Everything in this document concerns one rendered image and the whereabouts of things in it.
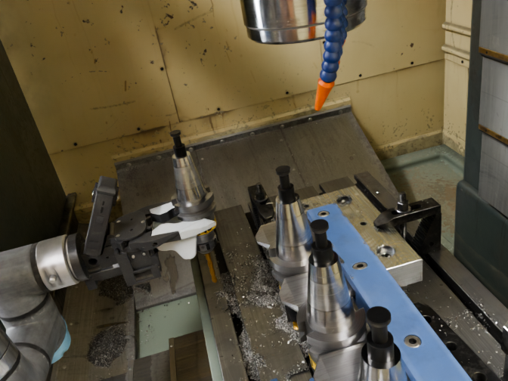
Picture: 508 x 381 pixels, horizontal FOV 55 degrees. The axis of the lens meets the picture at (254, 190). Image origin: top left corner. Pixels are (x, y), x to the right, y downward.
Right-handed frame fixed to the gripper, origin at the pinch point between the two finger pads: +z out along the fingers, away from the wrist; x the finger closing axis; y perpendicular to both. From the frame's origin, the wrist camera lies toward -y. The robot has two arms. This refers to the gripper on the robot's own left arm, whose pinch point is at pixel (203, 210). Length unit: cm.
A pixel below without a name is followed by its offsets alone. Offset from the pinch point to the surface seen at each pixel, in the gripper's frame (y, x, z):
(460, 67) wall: 24, -91, 102
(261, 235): -3.2, 15.0, 6.1
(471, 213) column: 37, -27, 64
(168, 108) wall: 16, -100, -3
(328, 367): -3.3, 36.3, 6.7
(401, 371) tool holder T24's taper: -10.0, 43.7, 9.6
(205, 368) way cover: 44.6, -11.3, -8.4
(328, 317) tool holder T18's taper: -5.9, 33.5, 8.0
